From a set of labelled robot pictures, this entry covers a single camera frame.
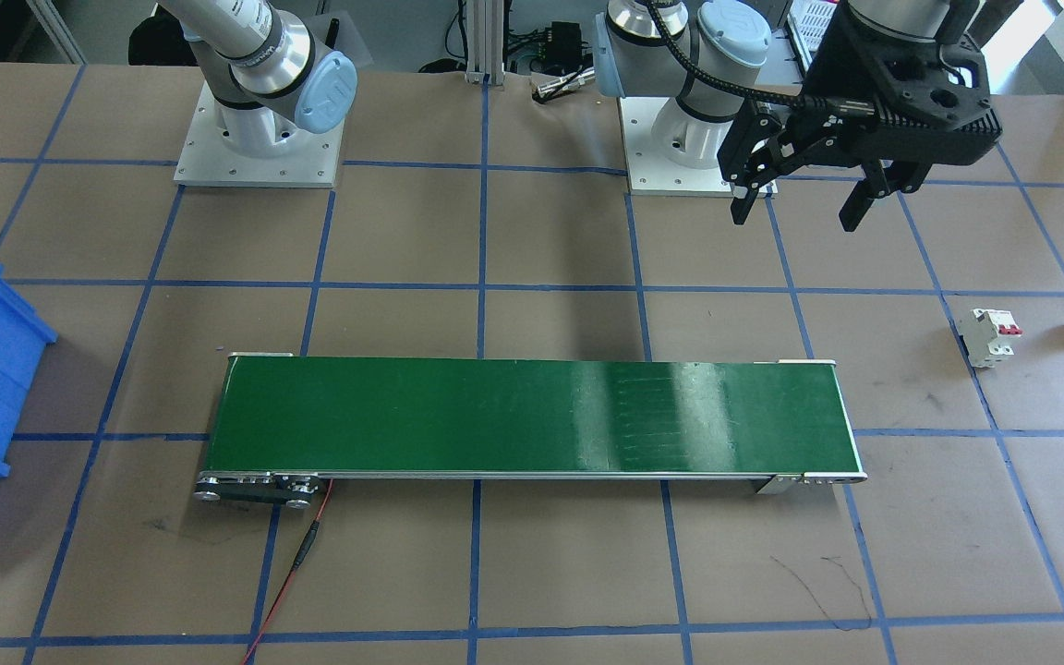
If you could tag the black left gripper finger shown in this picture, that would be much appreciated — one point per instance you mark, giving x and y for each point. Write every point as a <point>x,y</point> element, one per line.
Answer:
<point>744,198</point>
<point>878,182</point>

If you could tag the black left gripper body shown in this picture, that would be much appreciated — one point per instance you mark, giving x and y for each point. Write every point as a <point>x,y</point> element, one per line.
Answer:
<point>829,69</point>

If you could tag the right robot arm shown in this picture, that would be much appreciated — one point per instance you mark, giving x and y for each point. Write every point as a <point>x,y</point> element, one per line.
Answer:
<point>254,56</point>

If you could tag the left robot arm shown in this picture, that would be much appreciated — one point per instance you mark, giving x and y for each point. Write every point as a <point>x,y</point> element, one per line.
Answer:
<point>707,61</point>

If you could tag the white circuit breaker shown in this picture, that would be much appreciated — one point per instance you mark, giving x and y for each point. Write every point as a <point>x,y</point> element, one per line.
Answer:
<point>987,335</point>

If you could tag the green conveyor belt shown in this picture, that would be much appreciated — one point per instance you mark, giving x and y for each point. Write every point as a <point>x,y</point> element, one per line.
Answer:
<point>284,424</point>

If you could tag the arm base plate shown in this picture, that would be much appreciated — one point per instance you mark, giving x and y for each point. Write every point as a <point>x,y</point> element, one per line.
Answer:
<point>226,147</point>
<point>670,153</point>

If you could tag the aluminium frame post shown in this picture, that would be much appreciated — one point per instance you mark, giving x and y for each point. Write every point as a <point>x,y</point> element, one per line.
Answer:
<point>486,32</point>

